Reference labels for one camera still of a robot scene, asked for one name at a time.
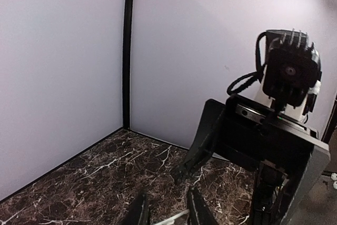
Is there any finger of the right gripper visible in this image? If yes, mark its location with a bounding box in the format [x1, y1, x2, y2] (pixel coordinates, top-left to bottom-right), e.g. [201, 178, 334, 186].
[172, 99, 227, 185]

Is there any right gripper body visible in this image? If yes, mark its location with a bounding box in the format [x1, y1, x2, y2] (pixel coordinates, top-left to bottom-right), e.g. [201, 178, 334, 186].
[213, 95, 330, 224]

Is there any white battery cover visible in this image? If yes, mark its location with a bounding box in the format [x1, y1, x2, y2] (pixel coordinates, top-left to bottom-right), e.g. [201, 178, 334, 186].
[155, 209, 190, 225]

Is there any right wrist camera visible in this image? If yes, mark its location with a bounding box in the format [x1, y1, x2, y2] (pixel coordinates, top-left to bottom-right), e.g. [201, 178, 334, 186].
[227, 30, 322, 123]

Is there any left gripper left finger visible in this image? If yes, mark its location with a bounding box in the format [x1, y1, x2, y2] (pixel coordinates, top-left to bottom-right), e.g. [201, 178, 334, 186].
[123, 192, 150, 225]

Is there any left black frame post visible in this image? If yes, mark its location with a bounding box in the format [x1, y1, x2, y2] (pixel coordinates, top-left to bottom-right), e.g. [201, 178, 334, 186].
[122, 0, 133, 130]

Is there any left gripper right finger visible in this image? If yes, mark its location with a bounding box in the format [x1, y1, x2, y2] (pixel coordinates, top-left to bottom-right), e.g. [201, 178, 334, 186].
[186, 187, 218, 225]

